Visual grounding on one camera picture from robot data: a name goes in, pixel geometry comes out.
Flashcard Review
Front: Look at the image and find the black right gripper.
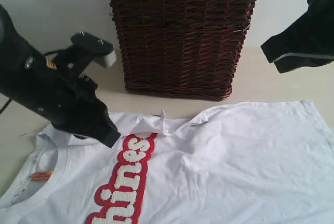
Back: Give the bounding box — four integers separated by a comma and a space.
261, 0, 333, 74

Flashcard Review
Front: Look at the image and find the black left camera cable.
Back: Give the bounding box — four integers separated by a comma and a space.
0, 49, 66, 116

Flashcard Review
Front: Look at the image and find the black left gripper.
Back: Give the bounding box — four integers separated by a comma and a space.
23, 51, 121, 148

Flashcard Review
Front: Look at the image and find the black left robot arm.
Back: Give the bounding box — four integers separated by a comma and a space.
1, 8, 120, 147

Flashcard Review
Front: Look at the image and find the white t-shirt red lettering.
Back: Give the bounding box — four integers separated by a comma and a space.
1, 100, 333, 223

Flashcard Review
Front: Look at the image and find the dark red wicker basket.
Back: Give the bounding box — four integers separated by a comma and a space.
110, 0, 256, 101

